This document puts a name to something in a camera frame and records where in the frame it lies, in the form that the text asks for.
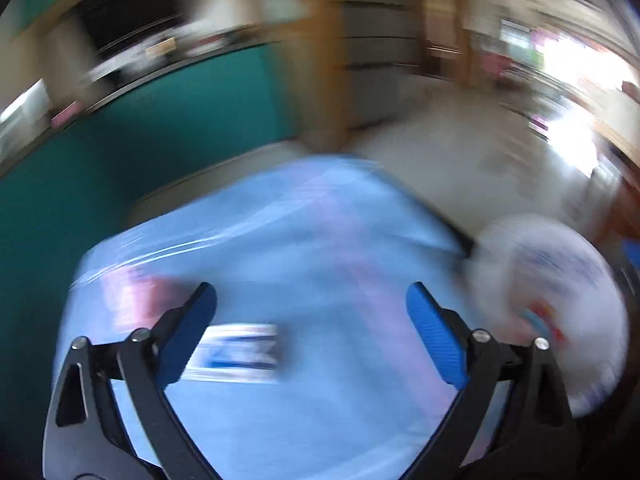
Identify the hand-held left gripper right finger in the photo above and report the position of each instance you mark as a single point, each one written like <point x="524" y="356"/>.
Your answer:
<point x="435" y="340"/>

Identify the teal cabinet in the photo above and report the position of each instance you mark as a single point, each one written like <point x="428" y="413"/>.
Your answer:
<point x="150" y="140"/>

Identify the blue and white packet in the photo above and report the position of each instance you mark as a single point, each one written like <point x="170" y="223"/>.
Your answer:
<point x="240" y="352"/>

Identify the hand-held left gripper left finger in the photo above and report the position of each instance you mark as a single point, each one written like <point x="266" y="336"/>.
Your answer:
<point x="187" y="332"/>

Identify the white-lined trash bin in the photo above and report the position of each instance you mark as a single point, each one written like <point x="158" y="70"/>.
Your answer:
<point x="560" y="270"/>

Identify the grey refrigerator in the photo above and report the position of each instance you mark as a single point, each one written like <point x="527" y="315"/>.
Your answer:
<point x="380" y="45"/>

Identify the wooden door frame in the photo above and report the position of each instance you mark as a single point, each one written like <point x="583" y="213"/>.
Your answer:
<point x="322" y="60"/>

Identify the blue striped tablecloth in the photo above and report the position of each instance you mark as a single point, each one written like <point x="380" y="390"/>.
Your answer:
<point x="310" y="260"/>

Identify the red snack packet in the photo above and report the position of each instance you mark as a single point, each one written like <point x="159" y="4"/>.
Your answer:
<point x="135" y="300"/>

